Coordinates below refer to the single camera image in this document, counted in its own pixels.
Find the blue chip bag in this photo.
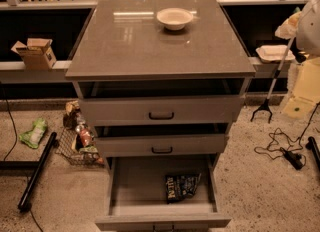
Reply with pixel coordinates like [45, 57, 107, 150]
[165, 173, 201, 204]

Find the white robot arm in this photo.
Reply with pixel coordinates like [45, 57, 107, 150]
[296, 0, 320, 56]

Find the grey drawer cabinet with countertop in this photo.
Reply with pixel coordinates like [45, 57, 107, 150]
[65, 0, 257, 232]

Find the top grey drawer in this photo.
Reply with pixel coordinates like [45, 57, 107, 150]
[79, 96, 244, 126]

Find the middle grey drawer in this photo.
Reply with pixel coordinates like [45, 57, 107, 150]
[96, 134, 228, 157]

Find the bottom grey open drawer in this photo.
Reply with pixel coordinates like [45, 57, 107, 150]
[95, 155, 230, 232]

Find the green snack bag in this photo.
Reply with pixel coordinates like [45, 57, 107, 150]
[19, 118, 47, 149]

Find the red soda can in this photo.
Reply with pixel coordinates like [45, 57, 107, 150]
[79, 129, 92, 147]

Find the white bowl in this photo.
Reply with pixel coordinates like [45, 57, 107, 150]
[156, 8, 193, 31]

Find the grabber reacher tool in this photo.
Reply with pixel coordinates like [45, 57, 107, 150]
[250, 38, 294, 122]

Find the white takeout container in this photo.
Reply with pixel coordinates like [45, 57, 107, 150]
[256, 45, 287, 63]

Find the cardboard box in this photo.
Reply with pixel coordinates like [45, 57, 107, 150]
[11, 38, 56, 70]

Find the black stand leg right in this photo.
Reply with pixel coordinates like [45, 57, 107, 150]
[306, 137, 320, 171]

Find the black stand leg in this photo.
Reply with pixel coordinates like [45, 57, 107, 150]
[306, 137, 320, 171]
[18, 132, 57, 212]

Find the black stand leg left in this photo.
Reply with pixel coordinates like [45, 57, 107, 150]
[18, 132, 57, 212]

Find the wire basket with snacks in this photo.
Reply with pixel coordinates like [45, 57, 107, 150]
[58, 100, 104, 166]

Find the black power adapter with cable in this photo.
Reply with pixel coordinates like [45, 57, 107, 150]
[253, 102, 320, 171]

